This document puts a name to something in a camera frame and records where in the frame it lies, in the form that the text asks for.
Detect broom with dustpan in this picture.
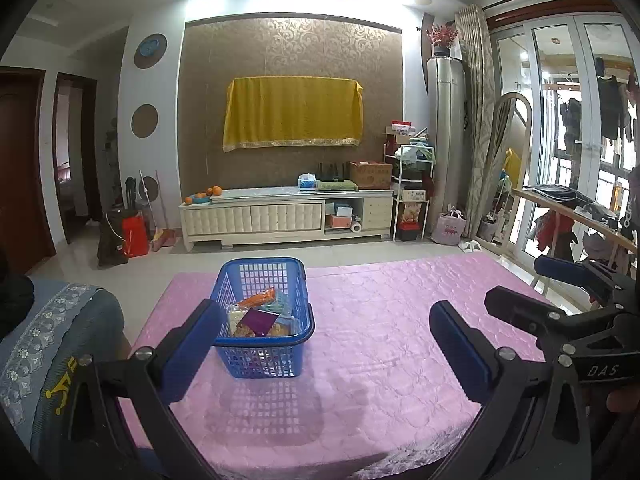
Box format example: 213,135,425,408
151,170,177,252

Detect blue plastic basket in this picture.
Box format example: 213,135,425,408
210,257,316,380

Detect patterned beige curtain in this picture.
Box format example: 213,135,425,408
455,4,496,241

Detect brown cardboard box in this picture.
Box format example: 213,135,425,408
348,161,393,190

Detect blue tray of oranges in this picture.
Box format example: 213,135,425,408
183,186,223,206

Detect purple snack packet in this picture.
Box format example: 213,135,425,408
239,308,281,337

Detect black bag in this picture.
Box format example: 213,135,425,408
96,208,129,267

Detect yellow cloth cover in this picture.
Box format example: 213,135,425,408
222,76,364,153

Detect hanging red and dark clothes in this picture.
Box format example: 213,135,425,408
532,207,576,261

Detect red paper bag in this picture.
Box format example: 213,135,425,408
121,216,150,257

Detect vase of red flowers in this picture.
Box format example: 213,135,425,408
426,22,460,58

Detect grey-blue embroidered cushion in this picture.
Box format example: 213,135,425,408
0,275,126,466

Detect white metal shelf rack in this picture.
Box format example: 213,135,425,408
382,142,436,242

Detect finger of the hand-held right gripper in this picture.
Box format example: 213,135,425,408
484,286,601,338
533,255,640,301

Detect silver standing air conditioner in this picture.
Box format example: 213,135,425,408
426,56,466,231

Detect pink tote bag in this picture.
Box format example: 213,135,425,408
431,205,467,246

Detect white tv cabinet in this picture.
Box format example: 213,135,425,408
179,187,396,252

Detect round wall disc blue plate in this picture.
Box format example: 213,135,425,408
134,33,168,69

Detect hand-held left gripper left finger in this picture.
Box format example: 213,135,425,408
65,299,223,480

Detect orange sausage packet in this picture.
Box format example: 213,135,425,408
237,287,277,310

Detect glass sliding door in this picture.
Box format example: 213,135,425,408
492,15,640,281

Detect person's right hand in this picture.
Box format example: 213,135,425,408
605,392,640,416

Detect light blue striped packet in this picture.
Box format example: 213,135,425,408
265,292,293,317

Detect arched standing mirror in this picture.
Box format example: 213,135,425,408
487,92,533,256

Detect pink quilted mat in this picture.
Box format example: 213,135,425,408
117,251,591,480

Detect white and red box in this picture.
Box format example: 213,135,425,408
385,120,416,143

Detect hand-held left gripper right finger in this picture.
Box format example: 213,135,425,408
429,300,596,480

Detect wooden drying rack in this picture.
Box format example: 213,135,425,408
512,187,640,261

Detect brown wooden door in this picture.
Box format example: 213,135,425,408
0,67,56,276

